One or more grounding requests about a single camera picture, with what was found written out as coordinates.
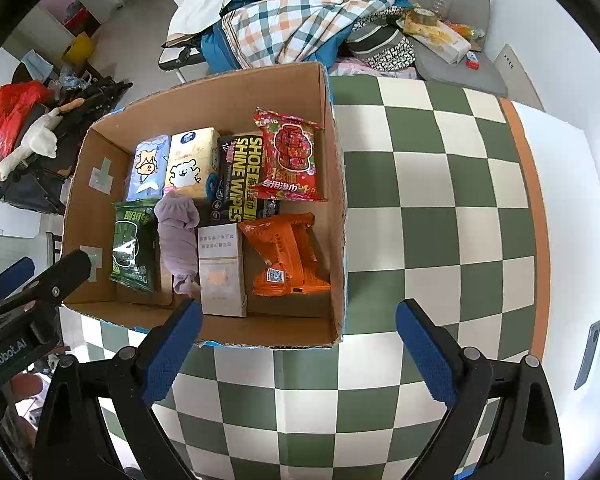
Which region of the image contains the purple soft cloth toy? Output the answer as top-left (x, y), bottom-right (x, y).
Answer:
top-left (155, 191), bottom-right (200, 297)

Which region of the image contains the white silver carton box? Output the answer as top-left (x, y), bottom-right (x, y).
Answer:
top-left (198, 223), bottom-right (247, 318)

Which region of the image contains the blue cartoon tissue pack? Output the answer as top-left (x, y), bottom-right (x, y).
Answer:
top-left (125, 134), bottom-right (171, 202)

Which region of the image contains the orange snack bag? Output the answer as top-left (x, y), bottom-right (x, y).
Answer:
top-left (238, 212), bottom-right (330, 297)

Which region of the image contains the red snack bag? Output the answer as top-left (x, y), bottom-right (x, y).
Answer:
top-left (251, 110), bottom-right (324, 202)

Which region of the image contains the dark phone on table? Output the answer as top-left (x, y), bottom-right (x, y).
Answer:
top-left (573, 321), bottom-right (600, 390)

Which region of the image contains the black tripod pile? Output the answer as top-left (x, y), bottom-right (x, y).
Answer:
top-left (0, 77), bottom-right (133, 216)

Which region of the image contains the white plush toy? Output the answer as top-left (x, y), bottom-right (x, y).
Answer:
top-left (0, 98), bottom-right (85, 181)

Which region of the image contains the red plastic bag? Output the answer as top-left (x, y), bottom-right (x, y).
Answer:
top-left (0, 80), bottom-right (53, 161)

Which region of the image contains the yellow bear tissue pack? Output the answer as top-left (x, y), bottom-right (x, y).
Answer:
top-left (163, 127), bottom-right (220, 202)

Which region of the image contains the black shoe wipes pack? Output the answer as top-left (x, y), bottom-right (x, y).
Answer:
top-left (210, 133), bottom-right (279, 224)

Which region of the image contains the green white checkered mat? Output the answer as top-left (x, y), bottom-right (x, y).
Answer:
top-left (64, 64), bottom-right (547, 479)

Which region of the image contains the yellow bin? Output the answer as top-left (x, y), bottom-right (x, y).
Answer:
top-left (61, 32), bottom-right (95, 70)

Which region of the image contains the blue quilt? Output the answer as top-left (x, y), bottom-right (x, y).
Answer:
top-left (199, 0), bottom-right (412, 73)

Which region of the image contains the white chair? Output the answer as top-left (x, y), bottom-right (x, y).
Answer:
top-left (158, 13), bottom-right (221, 82)

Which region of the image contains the small red white can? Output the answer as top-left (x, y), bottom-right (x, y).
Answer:
top-left (465, 51), bottom-right (480, 70)

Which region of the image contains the yellow white snack package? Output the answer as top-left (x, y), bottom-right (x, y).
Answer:
top-left (402, 12), bottom-right (471, 64)

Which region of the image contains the plaid blanket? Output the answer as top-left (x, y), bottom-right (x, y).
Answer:
top-left (221, 0), bottom-right (399, 71)

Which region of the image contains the black white patterned bag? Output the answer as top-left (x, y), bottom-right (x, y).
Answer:
top-left (346, 16), bottom-right (416, 72)

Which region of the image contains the grey cushioned chair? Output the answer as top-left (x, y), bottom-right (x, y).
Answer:
top-left (410, 0), bottom-right (507, 96)

